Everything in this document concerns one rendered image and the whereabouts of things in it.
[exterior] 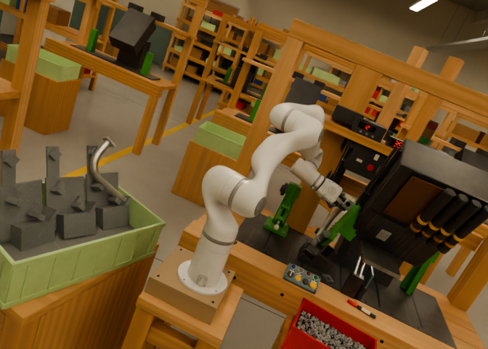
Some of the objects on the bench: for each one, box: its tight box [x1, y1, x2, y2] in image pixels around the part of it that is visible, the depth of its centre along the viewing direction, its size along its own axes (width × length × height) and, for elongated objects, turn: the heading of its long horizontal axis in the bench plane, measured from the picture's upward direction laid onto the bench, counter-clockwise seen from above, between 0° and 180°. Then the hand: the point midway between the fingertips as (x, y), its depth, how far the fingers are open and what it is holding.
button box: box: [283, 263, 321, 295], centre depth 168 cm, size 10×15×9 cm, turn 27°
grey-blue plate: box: [357, 266, 374, 300], centre depth 176 cm, size 10×2×14 cm, turn 117°
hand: (344, 204), depth 188 cm, fingers closed on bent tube, 3 cm apart
